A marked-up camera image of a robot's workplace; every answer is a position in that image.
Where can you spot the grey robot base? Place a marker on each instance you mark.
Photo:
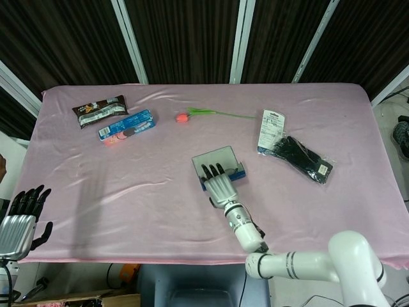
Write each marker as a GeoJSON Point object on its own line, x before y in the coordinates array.
{"type": "Point", "coordinates": [198, 284]}

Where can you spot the white frame post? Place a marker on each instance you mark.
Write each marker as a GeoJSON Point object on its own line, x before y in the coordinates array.
{"type": "Point", "coordinates": [391, 84]}
{"type": "Point", "coordinates": [19, 86]}
{"type": "Point", "coordinates": [240, 41]}
{"type": "Point", "coordinates": [314, 41]}
{"type": "Point", "coordinates": [131, 41]}

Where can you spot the pink tablecloth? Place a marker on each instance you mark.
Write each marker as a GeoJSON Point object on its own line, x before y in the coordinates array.
{"type": "Point", "coordinates": [128, 192]}

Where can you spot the brown snack packet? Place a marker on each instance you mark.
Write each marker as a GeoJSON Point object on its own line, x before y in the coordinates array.
{"type": "Point", "coordinates": [99, 110]}

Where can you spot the blue pink cookie box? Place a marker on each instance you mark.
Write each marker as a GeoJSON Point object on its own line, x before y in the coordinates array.
{"type": "Point", "coordinates": [128, 129]}

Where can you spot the dark shoe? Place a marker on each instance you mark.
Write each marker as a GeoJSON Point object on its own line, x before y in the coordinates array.
{"type": "Point", "coordinates": [402, 137]}

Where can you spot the dark pleated curtain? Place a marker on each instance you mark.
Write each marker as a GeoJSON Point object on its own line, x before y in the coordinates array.
{"type": "Point", "coordinates": [191, 38]}

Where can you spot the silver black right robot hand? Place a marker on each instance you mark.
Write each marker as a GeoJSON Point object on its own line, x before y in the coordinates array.
{"type": "Point", "coordinates": [222, 190]}

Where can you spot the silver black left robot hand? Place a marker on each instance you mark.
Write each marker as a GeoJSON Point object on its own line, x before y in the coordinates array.
{"type": "Point", "coordinates": [16, 230]}

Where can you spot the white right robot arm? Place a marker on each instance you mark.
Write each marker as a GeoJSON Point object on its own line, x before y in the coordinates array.
{"type": "Point", "coordinates": [249, 233]}

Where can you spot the packaged black gloves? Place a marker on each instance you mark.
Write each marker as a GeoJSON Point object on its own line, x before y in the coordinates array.
{"type": "Point", "coordinates": [303, 156]}

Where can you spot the blue glasses case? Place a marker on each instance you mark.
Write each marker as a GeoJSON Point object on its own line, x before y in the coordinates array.
{"type": "Point", "coordinates": [217, 156]}

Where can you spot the pink artificial tulip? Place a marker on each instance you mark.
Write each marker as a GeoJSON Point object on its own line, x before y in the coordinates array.
{"type": "Point", "coordinates": [181, 117]}

